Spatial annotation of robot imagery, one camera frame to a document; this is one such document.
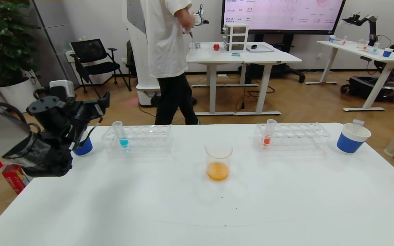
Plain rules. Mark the small red object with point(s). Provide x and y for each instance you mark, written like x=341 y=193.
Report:
x=216 y=47

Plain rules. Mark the white humanoid robot on base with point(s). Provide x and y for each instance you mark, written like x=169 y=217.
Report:
x=137 y=44

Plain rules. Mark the test tube with blue pigment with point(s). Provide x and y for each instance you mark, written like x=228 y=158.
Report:
x=120 y=134

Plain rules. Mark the white standing desk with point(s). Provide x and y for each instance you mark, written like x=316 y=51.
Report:
x=214 y=57
x=272 y=57

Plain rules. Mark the small clear tube rack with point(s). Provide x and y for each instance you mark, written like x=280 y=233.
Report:
x=370 y=49

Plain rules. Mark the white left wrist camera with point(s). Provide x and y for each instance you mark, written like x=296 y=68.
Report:
x=62 y=88

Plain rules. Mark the black screen stand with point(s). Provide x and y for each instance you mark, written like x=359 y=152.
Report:
x=279 y=69

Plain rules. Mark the small blue flat object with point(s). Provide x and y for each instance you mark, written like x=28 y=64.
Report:
x=235 y=54

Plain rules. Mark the black wheeled robot base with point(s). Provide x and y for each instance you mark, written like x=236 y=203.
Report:
x=361 y=88

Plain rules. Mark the test tube with red pigment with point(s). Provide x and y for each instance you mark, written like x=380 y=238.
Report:
x=268 y=134

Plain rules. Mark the large green leafy plant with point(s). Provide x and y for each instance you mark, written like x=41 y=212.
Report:
x=2 y=41

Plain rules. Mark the clear glass beaker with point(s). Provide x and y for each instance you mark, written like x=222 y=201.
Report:
x=218 y=171

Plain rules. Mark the black office chair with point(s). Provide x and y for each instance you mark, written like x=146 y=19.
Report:
x=96 y=54

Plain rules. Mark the white drawer organizer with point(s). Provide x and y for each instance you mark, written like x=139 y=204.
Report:
x=236 y=37

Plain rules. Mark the small black robot arm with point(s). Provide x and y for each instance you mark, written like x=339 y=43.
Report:
x=371 y=20

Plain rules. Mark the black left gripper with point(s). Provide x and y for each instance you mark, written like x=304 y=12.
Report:
x=100 y=106

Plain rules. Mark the red gift bag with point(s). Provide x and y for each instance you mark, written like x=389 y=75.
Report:
x=14 y=179

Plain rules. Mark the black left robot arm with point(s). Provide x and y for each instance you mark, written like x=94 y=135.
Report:
x=46 y=153

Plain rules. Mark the person in white t-shirt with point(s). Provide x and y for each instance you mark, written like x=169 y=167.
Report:
x=166 y=37

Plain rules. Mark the test tube with yellow pigment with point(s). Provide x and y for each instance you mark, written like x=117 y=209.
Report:
x=358 y=122

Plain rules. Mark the white paper cup blue sleeve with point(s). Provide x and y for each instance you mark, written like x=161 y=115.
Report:
x=350 y=143
x=84 y=148

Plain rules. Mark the clear plastic test tube rack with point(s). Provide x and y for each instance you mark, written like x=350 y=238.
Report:
x=292 y=136
x=142 y=136

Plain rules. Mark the grey metal cabinet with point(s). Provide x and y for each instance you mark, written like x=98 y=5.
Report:
x=51 y=30

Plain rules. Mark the large wall display screen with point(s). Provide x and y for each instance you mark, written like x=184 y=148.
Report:
x=282 y=17

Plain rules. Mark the small grey cube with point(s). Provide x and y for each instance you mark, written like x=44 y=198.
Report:
x=197 y=45

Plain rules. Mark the small blue paper cup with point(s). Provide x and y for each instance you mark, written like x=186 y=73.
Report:
x=387 y=53

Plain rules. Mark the white round planter pot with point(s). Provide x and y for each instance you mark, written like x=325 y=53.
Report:
x=15 y=95

